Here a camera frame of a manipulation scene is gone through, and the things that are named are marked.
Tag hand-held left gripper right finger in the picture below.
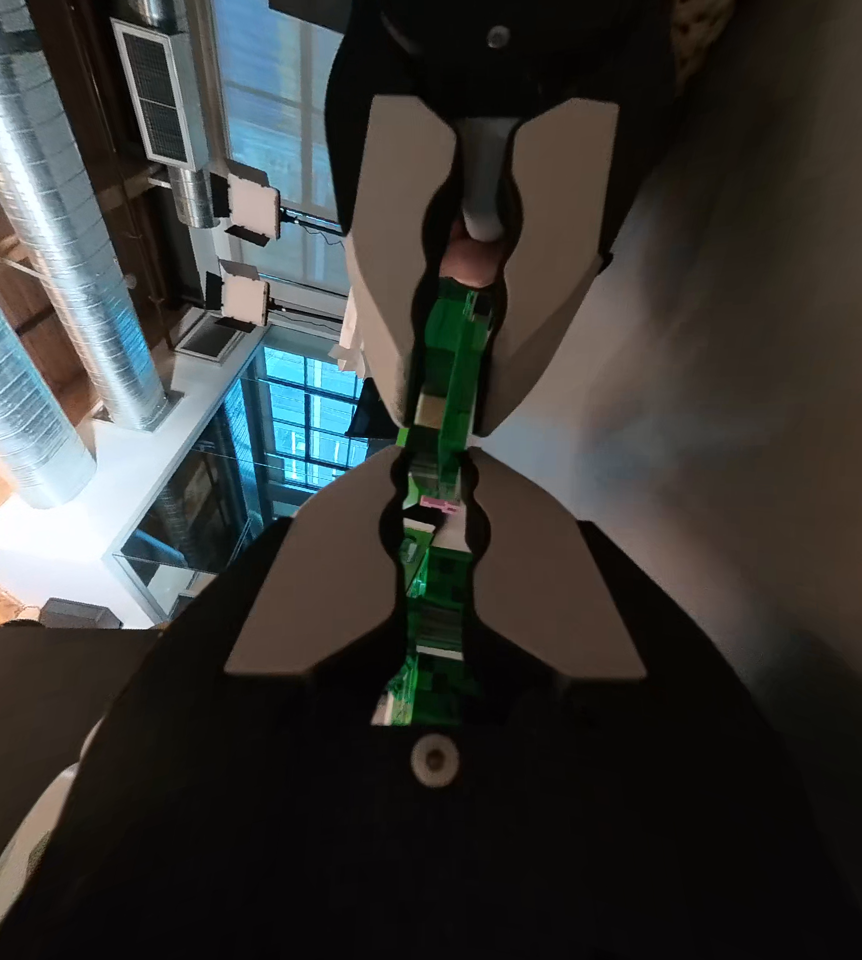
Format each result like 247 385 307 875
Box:
464 445 648 682

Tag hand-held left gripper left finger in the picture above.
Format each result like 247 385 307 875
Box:
223 444 411 680

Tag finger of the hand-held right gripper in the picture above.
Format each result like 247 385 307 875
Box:
344 92 464 430
476 96 621 441

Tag green lego panel assembly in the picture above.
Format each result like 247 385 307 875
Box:
395 276 498 485

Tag green lego box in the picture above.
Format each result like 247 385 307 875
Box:
384 517 478 729

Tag person's right hand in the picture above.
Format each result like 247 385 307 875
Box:
442 231 508 290

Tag studio light panel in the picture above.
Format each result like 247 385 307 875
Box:
208 159 283 246
215 259 274 329

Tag glass partition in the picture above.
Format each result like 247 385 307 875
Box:
104 360 304 624

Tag large bright window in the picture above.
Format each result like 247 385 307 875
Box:
209 0 345 294

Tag paned window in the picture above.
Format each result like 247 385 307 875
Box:
262 346 372 489

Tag small air vent grille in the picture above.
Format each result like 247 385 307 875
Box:
174 309 249 366

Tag black square box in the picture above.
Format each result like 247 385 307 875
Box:
39 596 126 631

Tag large air vent unit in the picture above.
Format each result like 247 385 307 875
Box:
110 18 211 172

